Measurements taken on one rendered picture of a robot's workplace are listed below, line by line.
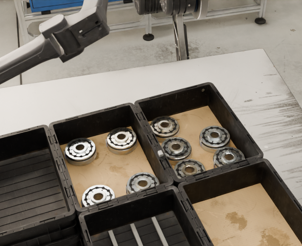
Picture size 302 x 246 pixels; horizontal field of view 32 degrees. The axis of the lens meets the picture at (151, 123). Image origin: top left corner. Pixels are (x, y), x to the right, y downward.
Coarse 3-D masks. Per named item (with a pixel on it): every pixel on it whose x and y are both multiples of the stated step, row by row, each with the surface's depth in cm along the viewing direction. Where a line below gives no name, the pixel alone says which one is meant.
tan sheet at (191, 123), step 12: (204, 108) 196; (180, 120) 191; (192, 120) 191; (204, 120) 191; (216, 120) 191; (180, 132) 187; (192, 132) 187; (192, 144) 182; (192, 156) 178; (204, 156) 178
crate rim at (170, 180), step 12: (108, 108) 182; (132, 108) 182; (60, 120) 178; (72, 120) 179; (144, 132) 173; (60, 156) 166; (156, 156) 165; (168, 180) 158; (72, 192) 156; (144, 192) 155; (96, 204) 152
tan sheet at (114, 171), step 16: (64, 144) 184; (96, 144) 184; (96, 160) 178; (112, 160) 178; (128, 160) 178; (144, 160) 178; (80, 176) 173; (96, 176) 173; (112, 176) 173; (128, 176) 173; (80, 192) 168
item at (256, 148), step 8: (184, 88) 189; (192, 88) 189; (216, 88) 188; (152, 96) 186; (160, 96) 186; (136, 104) 183; (224, 104) 182; (232, 112) 179; (144, 120) 177; (240, 128) 174; (152, 136) 172; (248, 136) 171; (256, 144) 168; (168, 160) 164; (240, 160) 163; (248, 160) 163; (168, 168) 161; (216, 168) 161; (224, 168) 161; (176, 176) 159; (192, 176) 159; (200, 176) 159; (176, 184) 159
